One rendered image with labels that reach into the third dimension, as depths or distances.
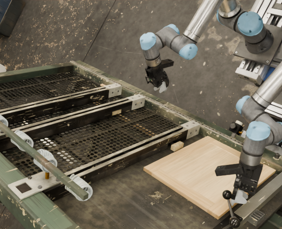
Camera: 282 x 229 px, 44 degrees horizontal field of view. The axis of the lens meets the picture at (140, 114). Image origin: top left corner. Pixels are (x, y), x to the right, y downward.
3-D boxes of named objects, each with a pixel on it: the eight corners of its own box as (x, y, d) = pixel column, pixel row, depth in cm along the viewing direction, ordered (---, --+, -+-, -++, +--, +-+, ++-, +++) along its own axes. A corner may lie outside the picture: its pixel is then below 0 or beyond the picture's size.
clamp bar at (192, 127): (200, 135, 212) (209, 99, 202) (21, 221, 130) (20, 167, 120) (187, 128, 218) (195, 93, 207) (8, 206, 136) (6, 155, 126)
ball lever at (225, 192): (239, 220, 139) (232, 188, 138) (235, 224, 136) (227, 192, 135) (231, 219, 142) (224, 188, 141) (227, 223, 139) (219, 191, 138)
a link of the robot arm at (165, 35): (185, 42, 164) (168, 55, 161) (170, 32, 170) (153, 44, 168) (184, 29, 158) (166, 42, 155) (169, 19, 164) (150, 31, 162)
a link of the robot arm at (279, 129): (274, 111, 135) (255, 115, 129) (295, 131, 128) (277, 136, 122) (263, 125, 140) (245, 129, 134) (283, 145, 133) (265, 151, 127)
